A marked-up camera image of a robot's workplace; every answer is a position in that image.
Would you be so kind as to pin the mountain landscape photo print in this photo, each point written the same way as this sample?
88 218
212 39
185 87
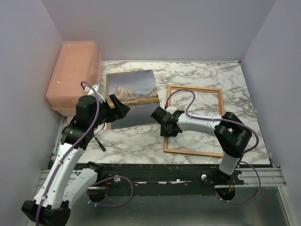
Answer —
138 91

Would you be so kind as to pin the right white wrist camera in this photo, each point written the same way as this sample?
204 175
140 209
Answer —
171 109

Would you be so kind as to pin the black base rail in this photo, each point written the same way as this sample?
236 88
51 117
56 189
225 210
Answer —
159 179

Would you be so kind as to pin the aluminium extrusion rail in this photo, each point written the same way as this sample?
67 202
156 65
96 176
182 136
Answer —
252 177

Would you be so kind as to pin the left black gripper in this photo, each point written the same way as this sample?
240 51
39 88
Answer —
120 111

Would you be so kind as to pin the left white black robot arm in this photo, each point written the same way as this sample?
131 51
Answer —
52 205

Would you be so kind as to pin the orange wooden picture frame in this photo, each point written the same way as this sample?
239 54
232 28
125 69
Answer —
221 111

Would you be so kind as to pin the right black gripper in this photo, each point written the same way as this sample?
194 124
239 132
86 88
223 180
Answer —
164 133

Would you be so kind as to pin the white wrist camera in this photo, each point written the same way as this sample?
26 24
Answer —
95 90
171 109

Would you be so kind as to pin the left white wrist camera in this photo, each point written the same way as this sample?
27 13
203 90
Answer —
95 90

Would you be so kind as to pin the small black green connector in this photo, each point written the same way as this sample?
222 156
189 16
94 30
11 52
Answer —
100 144

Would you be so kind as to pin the pink translucent plastic box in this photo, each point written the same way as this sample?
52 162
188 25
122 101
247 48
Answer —
77 61

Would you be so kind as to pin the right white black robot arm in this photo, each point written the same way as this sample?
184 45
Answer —
232 135

